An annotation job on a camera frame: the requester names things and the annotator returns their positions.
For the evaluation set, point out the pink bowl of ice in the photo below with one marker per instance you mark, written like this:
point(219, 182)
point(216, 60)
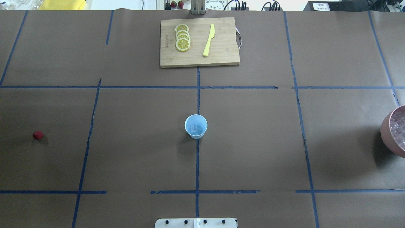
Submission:
point(392, 131)

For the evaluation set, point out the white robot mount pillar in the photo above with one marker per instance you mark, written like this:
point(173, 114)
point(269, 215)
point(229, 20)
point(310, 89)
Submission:
point(196, 223)

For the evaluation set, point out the light blue plastic cup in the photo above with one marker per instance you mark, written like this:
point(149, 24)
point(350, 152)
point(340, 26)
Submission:
point(196, 126)

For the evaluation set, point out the lemon slice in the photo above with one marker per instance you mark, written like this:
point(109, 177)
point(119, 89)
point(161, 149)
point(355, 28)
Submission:
point(180, 32)
point(183, 38)
point(182, 45)
point(182, 27)

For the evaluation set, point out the red strawberry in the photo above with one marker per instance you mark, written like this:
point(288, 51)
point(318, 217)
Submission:
point(38, 135)

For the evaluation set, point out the yellow cloth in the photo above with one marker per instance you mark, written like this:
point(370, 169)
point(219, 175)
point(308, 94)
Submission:
point(63, 5)

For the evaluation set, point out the wooden cutting board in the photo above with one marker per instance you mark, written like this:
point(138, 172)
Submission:
point(224, 49)

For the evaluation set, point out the aluminium frame post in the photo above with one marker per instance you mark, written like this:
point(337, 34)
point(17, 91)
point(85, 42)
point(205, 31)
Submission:
point(198, 7)

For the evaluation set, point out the yellow plastic knife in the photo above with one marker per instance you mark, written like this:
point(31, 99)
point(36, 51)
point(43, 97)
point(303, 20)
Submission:
point(209, 39)

